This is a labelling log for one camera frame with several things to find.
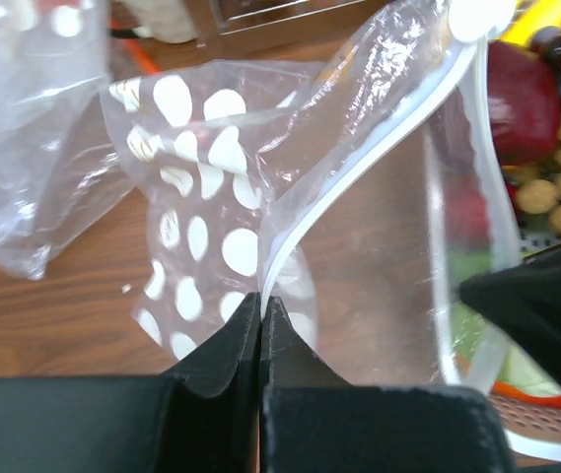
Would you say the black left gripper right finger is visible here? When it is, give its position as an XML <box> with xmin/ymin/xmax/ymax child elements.
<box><xmin>259</xmin><ymin>298</ymin><xmax>517</xmax><ymax>472</ymax></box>

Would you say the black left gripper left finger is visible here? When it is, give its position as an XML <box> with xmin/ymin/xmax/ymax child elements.
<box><xmin>0</xmin><ymin>294</ymin><xmax>260</xmax><ymax>472</ymax></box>

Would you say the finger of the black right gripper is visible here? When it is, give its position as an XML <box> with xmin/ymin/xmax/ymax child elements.
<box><xmin>458</xmin><ymin>244</ymin><xmax>561</xmax><ymax>386</ymax></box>

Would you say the clear polka dot zip bag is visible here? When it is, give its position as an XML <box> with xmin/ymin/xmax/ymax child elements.
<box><xmin>101</xmin><ymin>1</ymin><xmax>520</xmax><ymax>392</ymax></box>

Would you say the orange red pepper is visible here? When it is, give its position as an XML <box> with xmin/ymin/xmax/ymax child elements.
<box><xmin>491</xmin><ymin>380</ymin><xmax>561</xmax><ymax>409</ymax></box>

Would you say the small red strawberry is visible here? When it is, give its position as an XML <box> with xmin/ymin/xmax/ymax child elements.
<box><xmin>445</xmin><ymin>183</ymin><xmax>489</xmax><ymax>247</ymax></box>

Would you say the white perforated fruit tray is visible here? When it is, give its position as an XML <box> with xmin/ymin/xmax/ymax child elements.
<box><xmin>486</xmin><ymin>231</ymin><xmax>561</xmax><ymax>466</ymax></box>

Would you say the dark red apple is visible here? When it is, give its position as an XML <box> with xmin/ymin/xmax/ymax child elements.
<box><xmin>487</xmin><ymin>41</ymin><xmax>561</xmax><ymax>167</ymax></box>

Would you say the small yellow banana bunch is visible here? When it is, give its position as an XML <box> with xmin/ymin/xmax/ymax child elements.
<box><xmin>500</xmin><ymin>0</ymin><xmax>561</xmax><ymax>45</ymax></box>

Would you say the pile of clear plastic bags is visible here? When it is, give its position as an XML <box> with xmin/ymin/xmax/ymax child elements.
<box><xmin>0</xmin><ymin>1</ymin><xmax>132</xmax><ymax>280</ymax></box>

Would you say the steel dish rack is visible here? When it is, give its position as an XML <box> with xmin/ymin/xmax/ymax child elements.
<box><xmin>205</xmin><ymin>1</ymin><xmax>383</xmax><ymax>34</ymax></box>

